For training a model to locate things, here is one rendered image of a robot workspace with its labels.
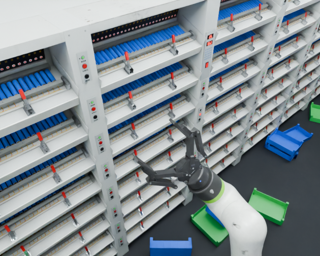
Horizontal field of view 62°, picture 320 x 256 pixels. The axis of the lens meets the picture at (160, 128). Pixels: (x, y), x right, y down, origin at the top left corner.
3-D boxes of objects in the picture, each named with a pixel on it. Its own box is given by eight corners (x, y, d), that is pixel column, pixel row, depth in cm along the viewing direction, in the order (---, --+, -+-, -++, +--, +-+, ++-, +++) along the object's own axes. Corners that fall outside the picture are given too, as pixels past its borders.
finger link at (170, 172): (183, 165, 79) (182, 169, 80) (147, 169, 75) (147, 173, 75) (189, 172, 76) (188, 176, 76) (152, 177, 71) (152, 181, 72)
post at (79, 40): (128, 250, 207) (89, 24, 90) (119, 258, 202) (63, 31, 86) (114, 231, 218) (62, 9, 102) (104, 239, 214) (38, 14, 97)
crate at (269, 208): (286, 207, 235) (289, 202, 230) (281, 225, 222) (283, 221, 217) (252, 192, 247) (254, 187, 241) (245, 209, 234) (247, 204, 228)
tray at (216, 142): (242, 131, 240) (250, 123, 229) (195, 165, 211) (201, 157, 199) (226, 115, 246) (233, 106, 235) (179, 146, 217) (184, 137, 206)
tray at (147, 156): (190, 134, 180) (195, 126, 172) (115, 182, 151) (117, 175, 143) (172, 113, 186) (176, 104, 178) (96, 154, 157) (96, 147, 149)
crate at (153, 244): (190, 260, 202) (189, 249, 208) (192, 248, 188) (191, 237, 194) (150, 259, 202) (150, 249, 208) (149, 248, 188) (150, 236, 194)
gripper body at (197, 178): (183, 182, 84) (165, 167, 79) (202, 162, 84) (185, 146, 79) (195, 196, 78) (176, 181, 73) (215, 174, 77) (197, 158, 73)
